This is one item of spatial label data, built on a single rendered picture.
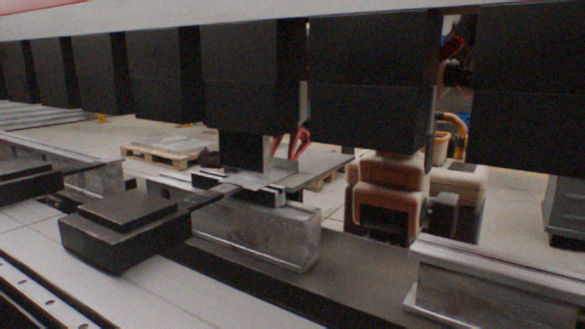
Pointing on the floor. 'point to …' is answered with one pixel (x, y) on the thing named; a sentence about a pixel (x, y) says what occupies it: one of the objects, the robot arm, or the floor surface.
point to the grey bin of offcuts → (564, 210)
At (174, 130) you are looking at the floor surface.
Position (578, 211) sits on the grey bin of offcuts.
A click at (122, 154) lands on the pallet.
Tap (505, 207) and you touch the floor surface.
